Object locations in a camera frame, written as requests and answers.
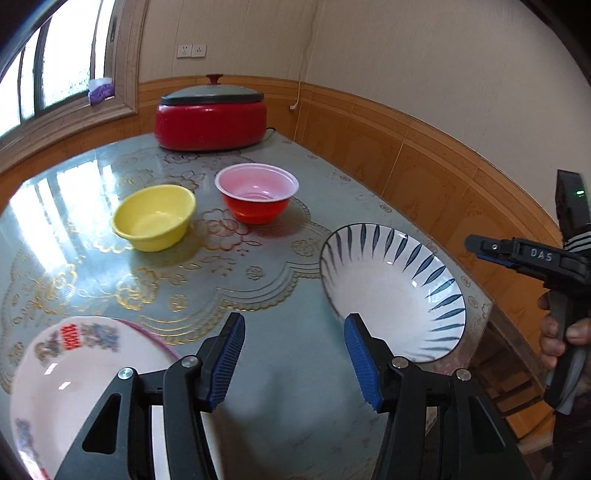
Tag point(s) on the red plastic bowl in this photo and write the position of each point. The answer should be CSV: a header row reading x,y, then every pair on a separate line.
x,y
256,189

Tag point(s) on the grey cooker lid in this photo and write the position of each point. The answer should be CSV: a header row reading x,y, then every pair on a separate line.
x,y
212,92

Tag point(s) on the blue striped ceramic bowl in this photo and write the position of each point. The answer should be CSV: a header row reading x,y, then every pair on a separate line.
x,y
383,295

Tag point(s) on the purple tissue pack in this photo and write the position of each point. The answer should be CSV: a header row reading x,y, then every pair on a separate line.
x,y
100,91

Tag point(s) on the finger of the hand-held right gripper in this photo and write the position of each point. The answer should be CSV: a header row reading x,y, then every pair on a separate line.
x,y
535,256

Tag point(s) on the person's right hand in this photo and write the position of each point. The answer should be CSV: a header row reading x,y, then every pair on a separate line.
x,y
549,341

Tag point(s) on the white wall socket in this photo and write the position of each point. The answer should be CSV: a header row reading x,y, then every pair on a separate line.
x,y
184,51
199,50

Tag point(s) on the yellow plastic bowl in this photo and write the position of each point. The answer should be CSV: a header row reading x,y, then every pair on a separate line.
x,y
152,221

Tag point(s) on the window with stone frame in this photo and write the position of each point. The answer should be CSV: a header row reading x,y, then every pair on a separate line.
x,y
64,55

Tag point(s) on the red electric cooker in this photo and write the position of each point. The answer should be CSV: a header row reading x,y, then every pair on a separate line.
x,y
207,129

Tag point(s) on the white deep plate red mark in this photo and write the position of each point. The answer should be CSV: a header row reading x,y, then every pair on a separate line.
x,y
69,392

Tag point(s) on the wooden stool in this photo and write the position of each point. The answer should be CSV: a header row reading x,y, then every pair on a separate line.
x,y
512,369

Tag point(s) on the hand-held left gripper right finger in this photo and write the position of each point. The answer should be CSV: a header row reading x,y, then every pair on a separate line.
x,y
362,364

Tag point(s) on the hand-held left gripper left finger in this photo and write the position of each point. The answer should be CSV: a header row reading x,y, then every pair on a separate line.
x,y
228,364

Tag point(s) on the large floral purple-rim plate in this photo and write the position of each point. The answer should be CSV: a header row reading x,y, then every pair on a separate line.
x,y
157,339

